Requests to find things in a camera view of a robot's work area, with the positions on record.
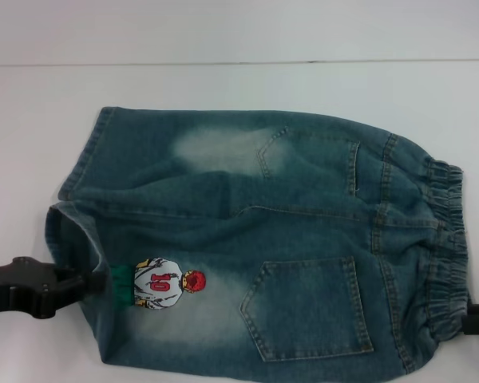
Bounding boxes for blue denim shorts with embroidery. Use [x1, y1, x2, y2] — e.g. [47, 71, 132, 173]
[43, 105, 479, 374]

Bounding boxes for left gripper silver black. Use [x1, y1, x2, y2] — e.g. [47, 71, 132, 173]
[0, 256, 109, 321]

